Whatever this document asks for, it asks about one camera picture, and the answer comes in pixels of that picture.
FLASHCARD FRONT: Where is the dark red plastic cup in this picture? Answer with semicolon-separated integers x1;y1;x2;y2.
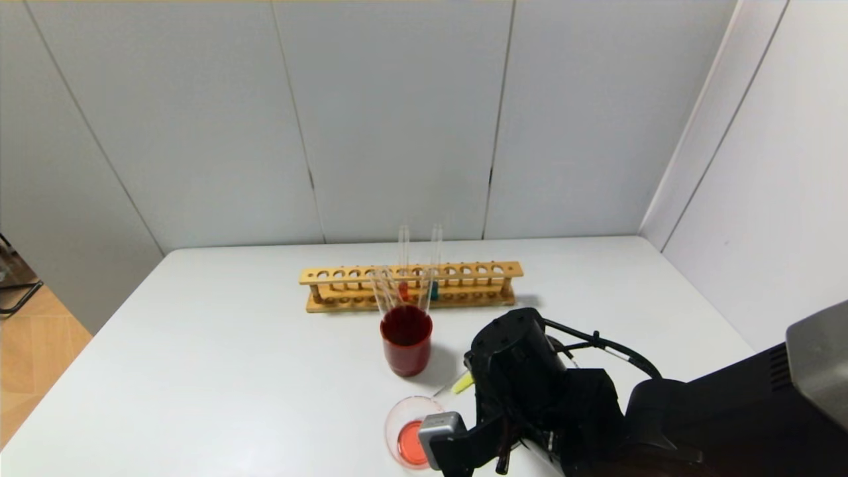
380;305;433;378

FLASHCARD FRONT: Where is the clear glass beaker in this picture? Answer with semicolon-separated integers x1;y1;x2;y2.
384;395;451;471

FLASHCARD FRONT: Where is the test tube with orange pigment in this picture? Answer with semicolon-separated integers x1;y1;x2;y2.
398;225;409;303

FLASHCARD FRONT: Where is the wooden test tube rack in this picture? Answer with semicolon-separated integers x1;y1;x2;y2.
299;262;524;313

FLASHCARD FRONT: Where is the black camera cable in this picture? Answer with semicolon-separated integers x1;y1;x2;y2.
543;317;664;380

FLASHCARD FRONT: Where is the test tube with yellow pigment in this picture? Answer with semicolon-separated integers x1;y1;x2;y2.
433;370;476;398

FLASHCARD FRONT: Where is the black metal chair frame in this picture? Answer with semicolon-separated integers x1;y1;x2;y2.
0;233;45;317

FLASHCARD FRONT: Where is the empty glass test tube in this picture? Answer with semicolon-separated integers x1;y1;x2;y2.
417;267;439;315
368;268;397;313

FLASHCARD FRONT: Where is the test tube with blue pigment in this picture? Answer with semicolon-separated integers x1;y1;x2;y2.
429;224;443;301

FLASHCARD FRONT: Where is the braided black arm cable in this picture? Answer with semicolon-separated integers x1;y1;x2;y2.
496;427;524;476

